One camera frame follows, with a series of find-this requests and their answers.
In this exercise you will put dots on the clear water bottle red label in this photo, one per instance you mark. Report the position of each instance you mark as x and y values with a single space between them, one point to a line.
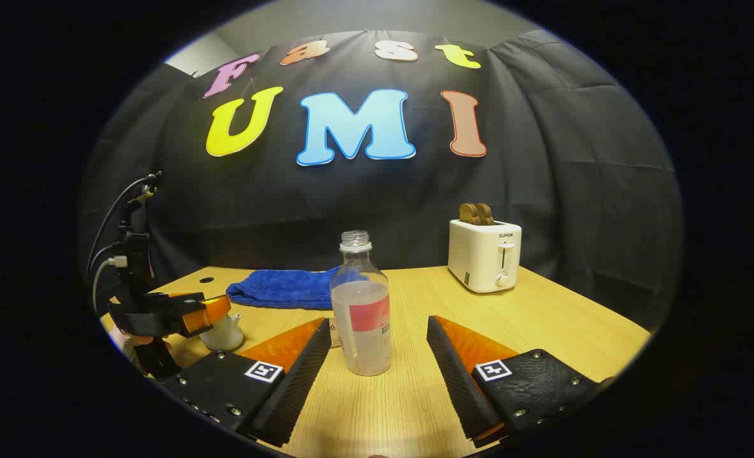
361 337

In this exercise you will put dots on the round cork coaster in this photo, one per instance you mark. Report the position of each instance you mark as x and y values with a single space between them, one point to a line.
335 334

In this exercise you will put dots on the white ceramic teacup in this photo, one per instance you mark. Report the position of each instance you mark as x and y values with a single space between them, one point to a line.
219 336

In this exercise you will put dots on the blue towel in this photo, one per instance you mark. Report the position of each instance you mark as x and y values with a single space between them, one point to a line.
281 289

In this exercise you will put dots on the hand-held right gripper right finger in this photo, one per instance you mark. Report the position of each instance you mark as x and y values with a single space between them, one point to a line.
459 381

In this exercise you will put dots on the white toaster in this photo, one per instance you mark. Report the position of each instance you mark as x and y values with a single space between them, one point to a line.
482 257

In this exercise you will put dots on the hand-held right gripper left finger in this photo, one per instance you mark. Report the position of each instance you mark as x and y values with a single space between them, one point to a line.
301 375

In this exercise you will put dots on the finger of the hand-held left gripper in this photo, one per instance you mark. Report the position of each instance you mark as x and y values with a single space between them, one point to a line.
208 315

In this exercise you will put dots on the brown bread slice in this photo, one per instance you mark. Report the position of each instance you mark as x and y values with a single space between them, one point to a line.
468 214
486 214

